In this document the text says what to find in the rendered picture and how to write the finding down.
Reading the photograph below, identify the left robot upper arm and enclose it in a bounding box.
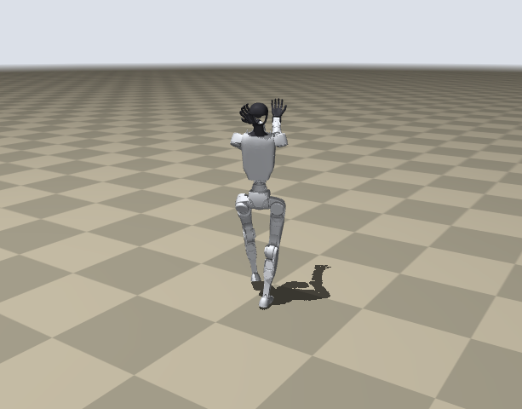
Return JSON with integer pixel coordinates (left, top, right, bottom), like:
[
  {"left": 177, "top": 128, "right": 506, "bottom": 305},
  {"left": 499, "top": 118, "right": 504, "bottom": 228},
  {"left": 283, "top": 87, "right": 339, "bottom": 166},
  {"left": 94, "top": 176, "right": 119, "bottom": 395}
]
[{"left": 230, "top": 133, "right": 243, "bottom": 151}]

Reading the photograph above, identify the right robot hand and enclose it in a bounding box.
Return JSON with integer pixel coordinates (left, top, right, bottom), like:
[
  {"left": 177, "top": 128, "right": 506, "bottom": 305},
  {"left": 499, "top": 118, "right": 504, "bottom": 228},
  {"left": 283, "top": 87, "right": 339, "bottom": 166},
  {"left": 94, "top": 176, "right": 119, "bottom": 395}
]
[{"left": 272, "top": 98, "right": 287, "bottom": 123}]

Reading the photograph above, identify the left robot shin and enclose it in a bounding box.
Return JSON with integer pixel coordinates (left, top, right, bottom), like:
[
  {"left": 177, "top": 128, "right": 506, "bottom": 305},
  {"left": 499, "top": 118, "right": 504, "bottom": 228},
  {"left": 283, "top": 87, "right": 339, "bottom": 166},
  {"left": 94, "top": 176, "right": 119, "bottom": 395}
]
[{"left": 243, "top": 230, "right": 257, "bottom": 274}]

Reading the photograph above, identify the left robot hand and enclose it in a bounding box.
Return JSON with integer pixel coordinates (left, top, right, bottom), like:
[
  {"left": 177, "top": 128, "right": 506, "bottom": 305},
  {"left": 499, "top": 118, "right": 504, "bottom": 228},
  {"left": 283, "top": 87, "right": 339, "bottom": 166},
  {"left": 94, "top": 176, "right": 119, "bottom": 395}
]
[{"left": 239, "top": 103, "right": 260, "bottom": 127}]

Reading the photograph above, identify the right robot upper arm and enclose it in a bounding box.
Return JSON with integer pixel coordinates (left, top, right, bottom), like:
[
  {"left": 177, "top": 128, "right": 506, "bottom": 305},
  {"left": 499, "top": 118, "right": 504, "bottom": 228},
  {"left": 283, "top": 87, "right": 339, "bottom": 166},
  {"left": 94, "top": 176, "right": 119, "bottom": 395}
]
[{"left": 273, "top": 133, "right": 288, "bottom": 147}]

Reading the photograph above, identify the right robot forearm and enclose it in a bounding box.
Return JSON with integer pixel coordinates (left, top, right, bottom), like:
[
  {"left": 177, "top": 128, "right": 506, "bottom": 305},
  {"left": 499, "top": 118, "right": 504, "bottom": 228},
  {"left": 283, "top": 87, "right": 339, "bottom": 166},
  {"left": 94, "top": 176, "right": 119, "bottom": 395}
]
[{"left": 272, "top": 117, "right": 282, "bottom": 135}]

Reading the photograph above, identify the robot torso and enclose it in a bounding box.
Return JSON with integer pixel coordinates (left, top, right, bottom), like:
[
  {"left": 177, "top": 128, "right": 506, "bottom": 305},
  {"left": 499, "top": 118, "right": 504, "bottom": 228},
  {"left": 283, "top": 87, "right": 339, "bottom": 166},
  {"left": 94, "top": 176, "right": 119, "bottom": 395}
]
[{"left": 241, "top": 130, "right": 276, "bottom": 210}]

